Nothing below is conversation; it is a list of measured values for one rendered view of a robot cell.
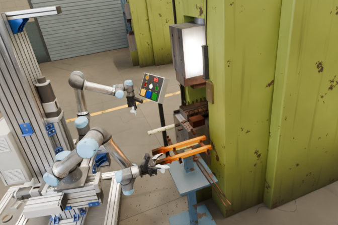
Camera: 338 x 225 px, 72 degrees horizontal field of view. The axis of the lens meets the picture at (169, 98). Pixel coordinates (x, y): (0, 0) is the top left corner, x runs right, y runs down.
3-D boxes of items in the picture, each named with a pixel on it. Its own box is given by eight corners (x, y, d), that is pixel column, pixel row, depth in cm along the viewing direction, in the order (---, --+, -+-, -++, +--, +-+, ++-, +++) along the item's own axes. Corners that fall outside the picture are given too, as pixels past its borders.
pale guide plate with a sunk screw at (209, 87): (212, 104, 184) (210, 84, 177) (206, 100, 192) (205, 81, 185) (214, 103, 185) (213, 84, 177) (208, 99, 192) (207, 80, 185)
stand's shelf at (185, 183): (180, 196, 165) (180, 194, 164) (164, 161, 200) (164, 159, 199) (218, 183, 172) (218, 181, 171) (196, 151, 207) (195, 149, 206)
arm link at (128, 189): (137, 184, 165) (134, 172, 160) (132, 197, 155) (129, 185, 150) (126, 183, 166) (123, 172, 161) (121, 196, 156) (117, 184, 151)
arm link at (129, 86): (123, 80, 227) (132, 78, 228) (125, 90, 232) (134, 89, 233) (123, 83, 220) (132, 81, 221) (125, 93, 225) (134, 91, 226)
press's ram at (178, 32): (189, 82, 184) (186, 30, 167) (173, 69, 217) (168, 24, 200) (235, 71, 195) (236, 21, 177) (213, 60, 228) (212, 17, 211)
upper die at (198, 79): (184, 87, 200) (183, 77, 196) (176, 80, 217) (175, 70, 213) (227, 76, 211) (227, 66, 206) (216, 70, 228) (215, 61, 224)
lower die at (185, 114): (187, 122, 215) (186, 114, 212) (179, 112, 233) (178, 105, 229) (227, 110, 226) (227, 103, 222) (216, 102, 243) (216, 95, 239)
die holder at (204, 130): (191, 170, 220) (187, 131, 201) (177, 147, 253) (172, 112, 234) (242, 152, 235) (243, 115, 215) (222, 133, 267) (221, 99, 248)
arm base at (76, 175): (59, 186, 173) (55, 176, 169) (65, 171, 187) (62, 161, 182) (79, 183, 173) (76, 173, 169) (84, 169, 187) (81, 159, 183)
